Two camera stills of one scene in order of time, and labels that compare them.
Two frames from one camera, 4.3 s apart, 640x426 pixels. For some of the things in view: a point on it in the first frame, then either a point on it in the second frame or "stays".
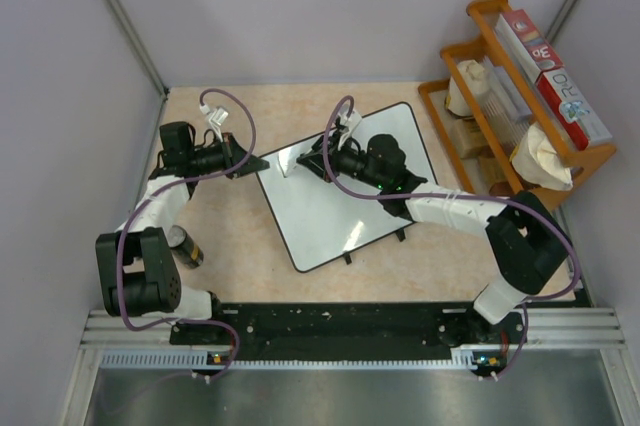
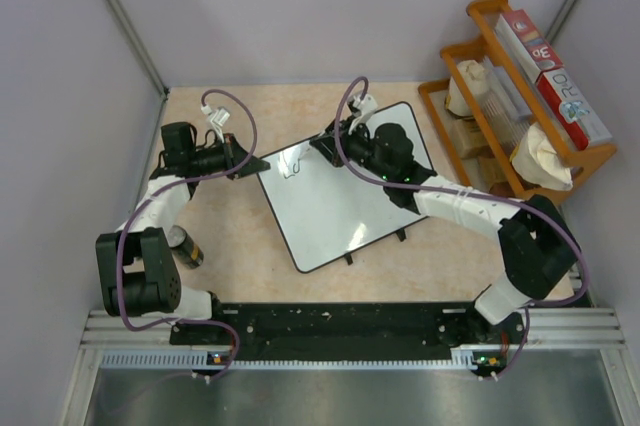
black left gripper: x=232 y=152 stays
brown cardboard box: x=469 y=138 stays
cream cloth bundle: x=536 y=161 stays
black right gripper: x=315 y=161 to x=348 y=138
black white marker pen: x=283 y=159 to x=304 y=147
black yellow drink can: x=185 y=248 stays
